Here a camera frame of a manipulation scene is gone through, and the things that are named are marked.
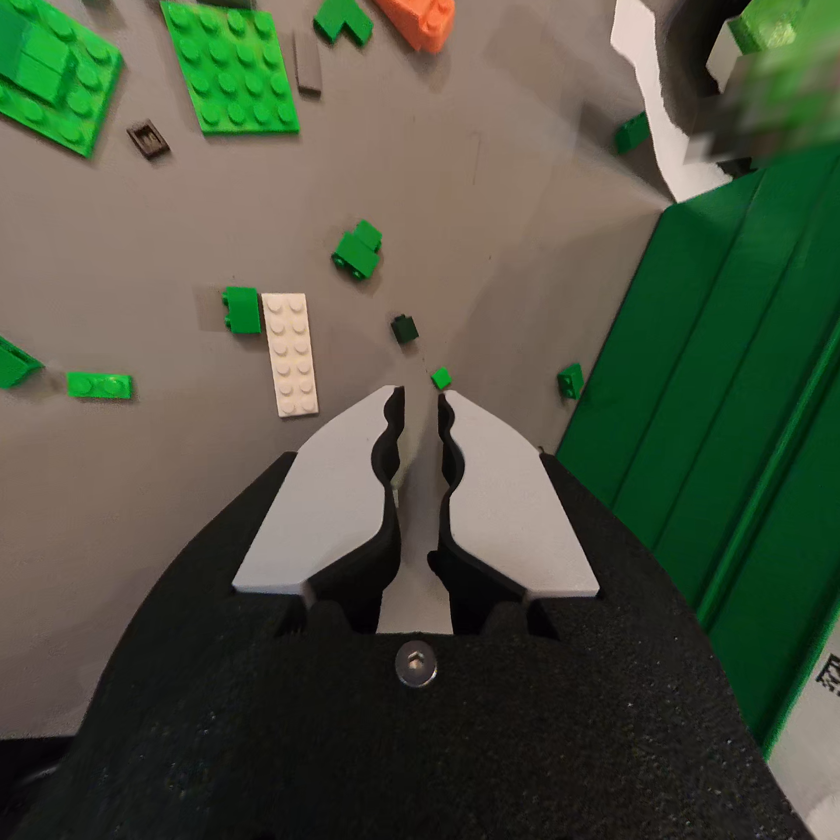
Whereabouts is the large green plate with bricks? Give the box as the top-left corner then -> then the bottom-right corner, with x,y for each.
0,0 -> 124,158

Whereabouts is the small black tile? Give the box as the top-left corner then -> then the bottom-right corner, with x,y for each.
126,119 -> 172,160

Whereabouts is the green slope brick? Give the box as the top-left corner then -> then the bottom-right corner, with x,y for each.
0,336 -> 46,389

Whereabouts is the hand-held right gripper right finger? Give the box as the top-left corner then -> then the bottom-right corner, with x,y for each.
428,390 -> 599,634

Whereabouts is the grey flat tile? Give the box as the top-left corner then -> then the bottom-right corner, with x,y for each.
293,31 -> 322,96

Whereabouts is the green square studded plate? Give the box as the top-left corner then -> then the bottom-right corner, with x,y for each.
159,0 -> 301,137

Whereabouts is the green toy brick box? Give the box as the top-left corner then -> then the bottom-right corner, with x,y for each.
554,0 -> 840,840

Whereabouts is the green double brick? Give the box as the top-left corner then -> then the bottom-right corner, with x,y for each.
331,220 -> 383,283

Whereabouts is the green two-stud plate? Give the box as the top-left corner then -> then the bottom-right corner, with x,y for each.
67,372 -> 133,399

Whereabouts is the white long plate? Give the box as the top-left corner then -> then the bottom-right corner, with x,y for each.
261,293 -> 320,417

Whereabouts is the orange brick separator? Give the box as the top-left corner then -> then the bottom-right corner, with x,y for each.
374,0 -> 455,53

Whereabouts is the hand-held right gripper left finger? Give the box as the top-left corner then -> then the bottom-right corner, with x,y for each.
233,386 -> 404,634

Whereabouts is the green angled plate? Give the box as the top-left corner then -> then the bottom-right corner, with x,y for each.
313,0 -> 375,48

